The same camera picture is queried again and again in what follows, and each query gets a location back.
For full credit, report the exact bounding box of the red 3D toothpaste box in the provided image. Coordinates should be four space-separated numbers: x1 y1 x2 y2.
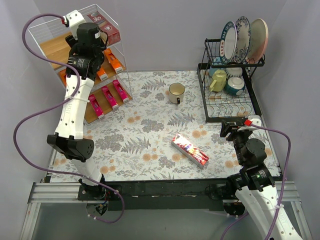
87 11 121 45
171 134 210 169

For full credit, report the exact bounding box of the orange toothpaste box top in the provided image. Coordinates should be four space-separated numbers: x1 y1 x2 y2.
97 67 108 81

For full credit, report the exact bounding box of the orange toothpaste box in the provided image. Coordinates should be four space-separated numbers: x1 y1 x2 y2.
97 67 108 81
104 48 124 74
58 69 67 87

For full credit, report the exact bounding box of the pink toothpaste box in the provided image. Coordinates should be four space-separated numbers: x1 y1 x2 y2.
112 79 130 103
101 86 119 110
88 94 105 119

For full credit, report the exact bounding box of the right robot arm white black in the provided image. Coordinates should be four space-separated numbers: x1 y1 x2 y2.
219 115 301 240

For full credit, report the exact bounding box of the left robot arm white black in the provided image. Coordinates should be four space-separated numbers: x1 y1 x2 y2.
47 22 107 200

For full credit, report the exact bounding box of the teal white bowl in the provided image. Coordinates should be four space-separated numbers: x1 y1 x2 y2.
224 77 245 96

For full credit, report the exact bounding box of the yellow green mug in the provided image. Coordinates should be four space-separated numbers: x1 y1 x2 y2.
209 69 227 92

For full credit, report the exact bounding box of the white blue patterned bowl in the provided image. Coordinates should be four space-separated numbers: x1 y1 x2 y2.
224 67 243 79

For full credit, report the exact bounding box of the floral table mat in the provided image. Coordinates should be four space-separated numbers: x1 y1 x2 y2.
49 70 281 183

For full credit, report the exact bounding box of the light blue cup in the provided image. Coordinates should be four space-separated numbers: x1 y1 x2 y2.
208 56 223 77

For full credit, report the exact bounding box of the white plate blue rim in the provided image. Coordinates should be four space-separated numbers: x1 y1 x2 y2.
219 21 237 65

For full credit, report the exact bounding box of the blue floral plate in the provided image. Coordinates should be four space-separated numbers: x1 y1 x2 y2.
234 16 251 64

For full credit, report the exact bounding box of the cream pink plate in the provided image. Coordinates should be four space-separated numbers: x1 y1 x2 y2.
246 18 269 64

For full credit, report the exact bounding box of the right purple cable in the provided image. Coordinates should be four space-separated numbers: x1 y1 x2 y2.
219 118 292 240

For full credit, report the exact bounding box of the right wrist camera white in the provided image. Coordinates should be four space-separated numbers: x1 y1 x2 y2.
237 115 262 132

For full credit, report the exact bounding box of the black wire dish rack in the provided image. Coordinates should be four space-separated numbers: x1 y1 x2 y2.
197 39 265 123

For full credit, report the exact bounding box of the white wire wooden shelf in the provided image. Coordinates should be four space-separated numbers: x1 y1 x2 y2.
28 4 133 124

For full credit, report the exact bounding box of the cream mug black handle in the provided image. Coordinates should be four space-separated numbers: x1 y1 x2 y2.
168 82 185 105

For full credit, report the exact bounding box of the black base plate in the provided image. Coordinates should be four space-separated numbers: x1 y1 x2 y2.
77 178 246 212

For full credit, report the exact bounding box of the aluminium frame rail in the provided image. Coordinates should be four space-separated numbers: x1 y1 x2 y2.
19 181 313 240

